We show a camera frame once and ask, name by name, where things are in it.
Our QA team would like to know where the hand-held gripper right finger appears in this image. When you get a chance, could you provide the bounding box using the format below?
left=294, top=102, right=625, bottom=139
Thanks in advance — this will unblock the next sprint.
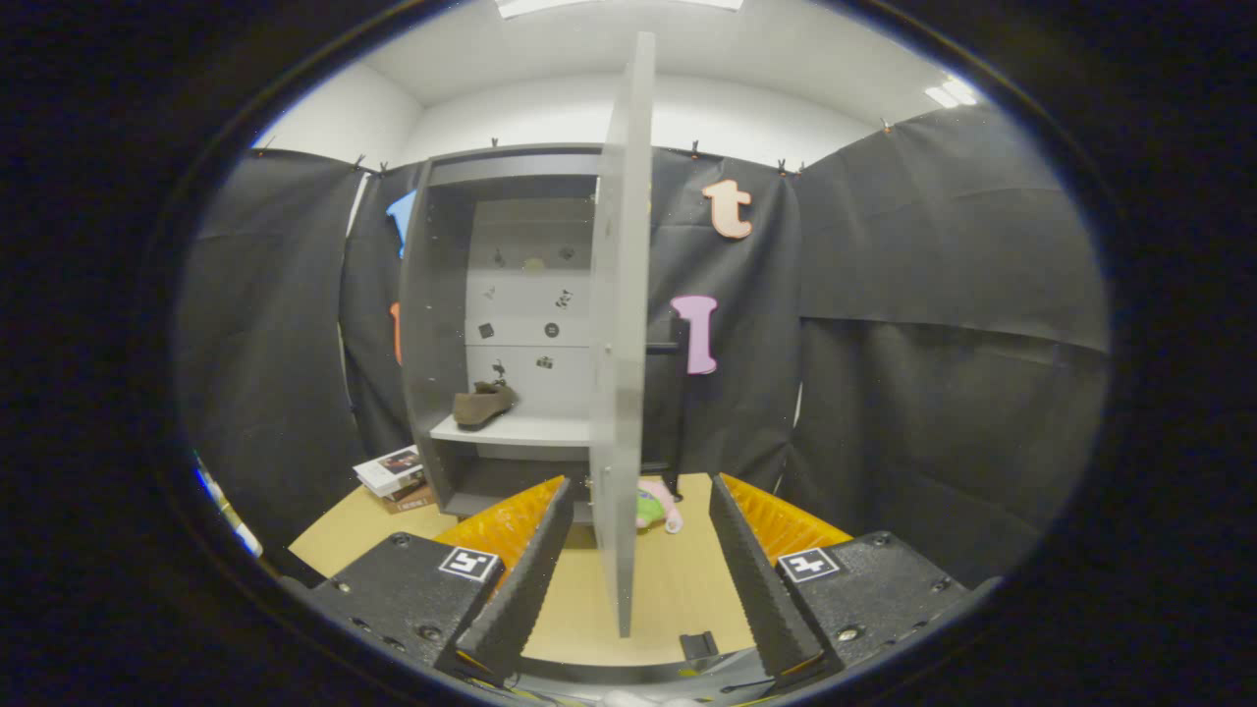
left=709, top=472, right=1003, bottom=688

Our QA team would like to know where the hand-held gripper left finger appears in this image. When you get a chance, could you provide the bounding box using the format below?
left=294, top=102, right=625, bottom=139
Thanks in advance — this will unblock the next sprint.
left=280, top=475, right=575, bottom=685

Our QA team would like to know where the brown fuzzy shoe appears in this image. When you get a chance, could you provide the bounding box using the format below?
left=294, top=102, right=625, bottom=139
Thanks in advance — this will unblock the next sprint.
left=452, top=381, right=519, bottom=431

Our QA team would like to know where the grey shoe cabinet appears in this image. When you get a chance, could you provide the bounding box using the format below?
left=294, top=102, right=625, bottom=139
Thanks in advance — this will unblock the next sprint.
left=398, top=144, right=602, bottom=521

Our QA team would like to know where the green pink plush toy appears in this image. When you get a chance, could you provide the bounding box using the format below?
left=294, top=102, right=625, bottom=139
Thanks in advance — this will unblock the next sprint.
left=636, top=479, right=684, bottom=535

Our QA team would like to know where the stack of books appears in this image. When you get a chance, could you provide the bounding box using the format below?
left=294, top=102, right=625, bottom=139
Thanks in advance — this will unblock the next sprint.
left=354, top=445, right=439, bottom=515

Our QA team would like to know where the blue white printed object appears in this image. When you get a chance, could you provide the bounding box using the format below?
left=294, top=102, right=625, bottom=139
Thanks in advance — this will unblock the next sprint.
left=193, top=452, right=264, bottom=559

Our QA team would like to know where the black backdrop cloth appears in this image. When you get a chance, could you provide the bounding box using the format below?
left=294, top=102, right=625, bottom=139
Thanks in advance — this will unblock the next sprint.
left=177, top=103, right=1113, bottom=590

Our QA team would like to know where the small ceiling light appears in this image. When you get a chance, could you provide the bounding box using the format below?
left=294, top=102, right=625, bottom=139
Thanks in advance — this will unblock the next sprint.
left=924, top=77, right=980, bottom=110

